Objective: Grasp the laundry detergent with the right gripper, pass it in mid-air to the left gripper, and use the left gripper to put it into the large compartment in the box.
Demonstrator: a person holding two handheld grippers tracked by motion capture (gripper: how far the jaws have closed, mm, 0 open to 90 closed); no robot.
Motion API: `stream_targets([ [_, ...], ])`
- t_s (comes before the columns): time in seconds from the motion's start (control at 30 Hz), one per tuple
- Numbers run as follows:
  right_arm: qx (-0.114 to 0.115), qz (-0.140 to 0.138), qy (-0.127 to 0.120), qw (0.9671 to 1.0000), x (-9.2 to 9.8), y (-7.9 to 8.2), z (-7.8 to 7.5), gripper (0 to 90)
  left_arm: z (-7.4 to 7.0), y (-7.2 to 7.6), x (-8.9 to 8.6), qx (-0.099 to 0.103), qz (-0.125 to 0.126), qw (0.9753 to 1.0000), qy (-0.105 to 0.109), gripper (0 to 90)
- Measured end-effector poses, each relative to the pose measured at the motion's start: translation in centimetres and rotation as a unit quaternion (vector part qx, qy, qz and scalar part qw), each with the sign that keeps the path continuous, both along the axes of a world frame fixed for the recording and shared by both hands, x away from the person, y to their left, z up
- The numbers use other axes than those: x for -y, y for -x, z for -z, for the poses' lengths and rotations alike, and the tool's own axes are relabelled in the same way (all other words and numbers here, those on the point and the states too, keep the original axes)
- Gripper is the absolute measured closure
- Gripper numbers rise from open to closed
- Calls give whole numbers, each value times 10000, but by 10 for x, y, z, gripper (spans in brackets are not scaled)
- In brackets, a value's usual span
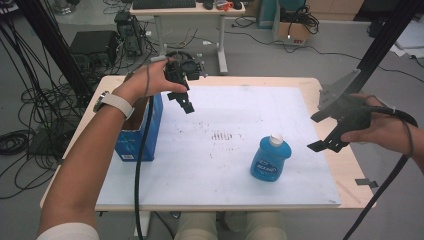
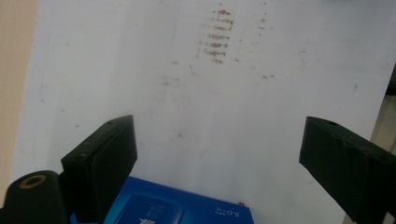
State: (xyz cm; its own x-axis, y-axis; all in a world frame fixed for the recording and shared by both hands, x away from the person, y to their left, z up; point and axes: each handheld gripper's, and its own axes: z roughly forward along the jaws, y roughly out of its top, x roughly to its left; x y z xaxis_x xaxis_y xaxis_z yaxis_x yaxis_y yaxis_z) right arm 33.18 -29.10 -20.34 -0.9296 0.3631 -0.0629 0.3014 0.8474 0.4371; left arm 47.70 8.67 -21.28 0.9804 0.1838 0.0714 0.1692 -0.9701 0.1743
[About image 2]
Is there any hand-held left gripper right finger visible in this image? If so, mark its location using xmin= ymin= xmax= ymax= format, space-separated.
xmin=298 ymin=116 xmax=396 ymax=224

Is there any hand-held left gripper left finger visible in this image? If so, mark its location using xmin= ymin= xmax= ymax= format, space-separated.
xmin=59 ymin=115 xmax=138 ymax=224

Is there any blue cardboard box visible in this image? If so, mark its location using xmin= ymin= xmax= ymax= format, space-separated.
xmin=69 ymin=175 xmax=255 ymax=224

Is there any white table mat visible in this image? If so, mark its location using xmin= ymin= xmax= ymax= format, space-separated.
xmin=8 ymin=0 xmax=396 ymax=224

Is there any light wooden table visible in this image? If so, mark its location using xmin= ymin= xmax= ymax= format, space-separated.
xmin=0 ymin=0 xmax=396 ymax=224

